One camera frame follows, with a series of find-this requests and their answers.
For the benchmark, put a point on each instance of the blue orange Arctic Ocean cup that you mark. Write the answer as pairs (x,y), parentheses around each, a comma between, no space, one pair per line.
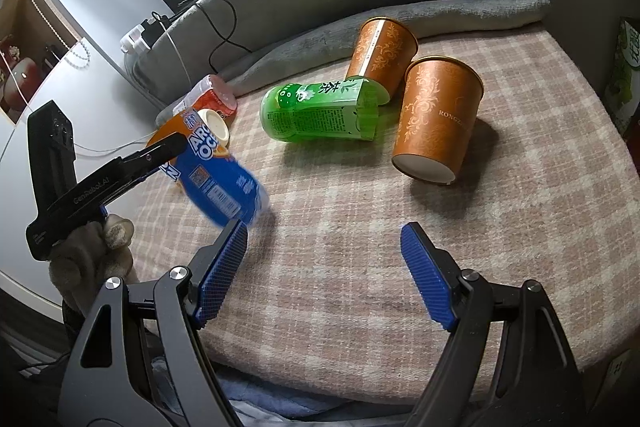
(210,176)

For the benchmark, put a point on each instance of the orange paper cup front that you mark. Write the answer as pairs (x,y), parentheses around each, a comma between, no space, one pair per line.
(437,117)

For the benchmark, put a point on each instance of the orange red snack cup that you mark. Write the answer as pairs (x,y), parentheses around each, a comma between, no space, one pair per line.
(211,92)

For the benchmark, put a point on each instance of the gloved left hand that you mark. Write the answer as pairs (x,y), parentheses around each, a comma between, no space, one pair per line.
(88,257)

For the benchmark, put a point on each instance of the orange paper cup rear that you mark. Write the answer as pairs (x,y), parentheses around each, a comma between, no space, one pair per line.
(383,51)

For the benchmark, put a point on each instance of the white plastic cup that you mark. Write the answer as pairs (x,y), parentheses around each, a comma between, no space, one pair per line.
(216,124)

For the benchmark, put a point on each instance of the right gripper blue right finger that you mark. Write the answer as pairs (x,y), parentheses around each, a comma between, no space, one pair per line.
(536,381)

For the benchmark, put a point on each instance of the white power strip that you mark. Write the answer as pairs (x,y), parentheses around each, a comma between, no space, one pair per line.
(133,42)

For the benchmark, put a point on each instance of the green paper bag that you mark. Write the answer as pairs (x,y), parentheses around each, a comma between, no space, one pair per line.
(621,93)

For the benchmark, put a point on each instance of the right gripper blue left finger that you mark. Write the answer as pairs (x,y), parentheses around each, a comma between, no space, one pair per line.
(109,379)

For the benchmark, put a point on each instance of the orange paper cup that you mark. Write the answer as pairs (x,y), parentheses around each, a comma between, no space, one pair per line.
(383,51)
(437,117)

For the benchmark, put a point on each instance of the green tea cup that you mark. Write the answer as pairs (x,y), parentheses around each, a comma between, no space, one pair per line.
(340,109)

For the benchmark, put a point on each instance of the red white vase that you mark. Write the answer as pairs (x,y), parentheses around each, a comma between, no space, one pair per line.
(20,77)

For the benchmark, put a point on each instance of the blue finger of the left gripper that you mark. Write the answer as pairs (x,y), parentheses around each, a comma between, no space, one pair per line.
(138,166)

